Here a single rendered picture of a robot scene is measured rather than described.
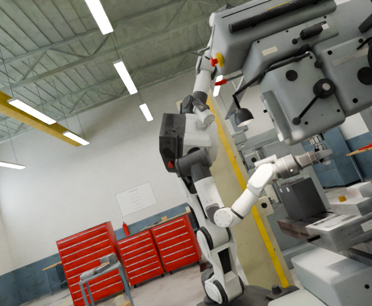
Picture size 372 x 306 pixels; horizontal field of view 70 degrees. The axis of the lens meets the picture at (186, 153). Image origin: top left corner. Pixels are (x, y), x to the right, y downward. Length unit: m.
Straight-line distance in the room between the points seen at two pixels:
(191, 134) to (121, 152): 9.30
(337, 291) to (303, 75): 0.74
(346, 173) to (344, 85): 7.42
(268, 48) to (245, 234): 2.07
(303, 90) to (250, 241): 2.01
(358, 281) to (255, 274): 1.95
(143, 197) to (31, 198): 4.29
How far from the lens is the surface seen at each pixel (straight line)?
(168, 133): 1.31
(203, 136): 1.30
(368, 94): 1.19
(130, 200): 10.30
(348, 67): 1.20
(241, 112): 1.06
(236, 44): 1.10
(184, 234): 5.54
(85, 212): 10.81
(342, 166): 8.50
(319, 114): 1.10
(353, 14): 1.33
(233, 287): 1.75
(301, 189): 1.53
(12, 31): 7.65
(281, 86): 1.10
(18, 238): 12.01
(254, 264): 2.90
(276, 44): 1.14
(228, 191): 2.79
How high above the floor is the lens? 1.26
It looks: 10 degrees up
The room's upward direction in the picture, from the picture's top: 21 degrees counter-clockwise
